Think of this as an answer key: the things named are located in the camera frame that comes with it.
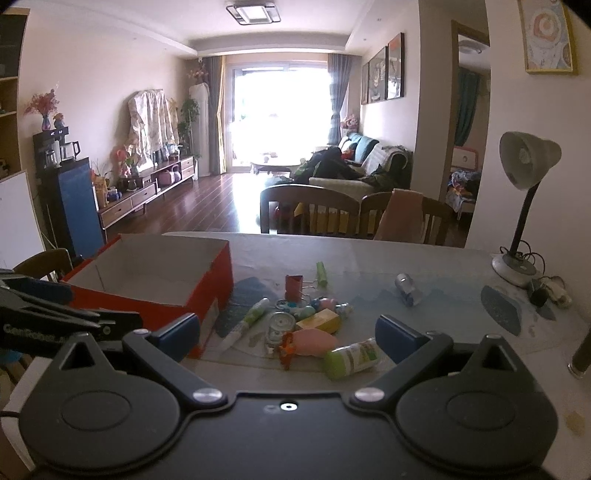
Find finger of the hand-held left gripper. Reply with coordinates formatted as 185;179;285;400
0;269;75;307
0;299;143;360

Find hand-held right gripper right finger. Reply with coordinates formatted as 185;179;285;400
348;315;525;409

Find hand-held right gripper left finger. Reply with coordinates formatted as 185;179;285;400
54;313;229;411

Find red cardboard box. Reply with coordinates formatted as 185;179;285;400
60;233;235;361

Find small translucent jar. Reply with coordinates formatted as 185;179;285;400
394;273;422;308

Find green labelled bottle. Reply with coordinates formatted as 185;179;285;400
322;338;382;381

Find white and green tube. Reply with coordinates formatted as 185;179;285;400
221;298;270;354

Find yellow carton box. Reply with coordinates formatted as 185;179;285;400
295;308;345;334

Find pink heart-shaped dish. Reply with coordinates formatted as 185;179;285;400
288;329;340;358

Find small tin can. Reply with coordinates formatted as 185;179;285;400
265;311;296;356

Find small orange toy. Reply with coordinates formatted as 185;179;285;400
276;333;298;370

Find red binder clip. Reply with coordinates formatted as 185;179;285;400
285;274;324;303

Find black and blue water dispenser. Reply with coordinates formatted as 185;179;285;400
33;129;107;259

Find pink towel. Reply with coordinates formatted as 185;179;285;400
373;188;426;243

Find wooden television cabinet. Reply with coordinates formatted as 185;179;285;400
98;154;199;229

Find black power adapter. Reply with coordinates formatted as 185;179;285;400
529;277;550;308

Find pink artificial flowers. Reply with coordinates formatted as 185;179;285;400
111;143;140;178

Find wooden slatted dining chair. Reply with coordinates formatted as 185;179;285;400
260;184;365;238

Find cluttered sofa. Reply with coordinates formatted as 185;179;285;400
295;134;414;195

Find vase of red flowers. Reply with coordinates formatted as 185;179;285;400
25;90;61;132

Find dark brown bottle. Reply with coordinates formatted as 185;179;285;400
568;339;591;380

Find low coffee table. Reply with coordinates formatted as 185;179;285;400
250;157;301;176

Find cloth-covered television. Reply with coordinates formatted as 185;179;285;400
127;88;181;167

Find wooden bookshelf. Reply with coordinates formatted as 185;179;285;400
0;14;31;176

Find white standing air conditioner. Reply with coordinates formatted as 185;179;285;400
188;83;211;181

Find tall green houseplant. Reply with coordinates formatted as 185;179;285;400
178;98;201;158

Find grey desk lamp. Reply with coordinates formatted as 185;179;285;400
491;130;563;287

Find grey window curtain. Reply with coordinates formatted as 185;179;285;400
327;53;352;145
205;56;227;175

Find square ceiling light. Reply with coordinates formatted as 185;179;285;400
225;1;282;26

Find gold framed painting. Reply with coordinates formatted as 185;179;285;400
517;0;578;75

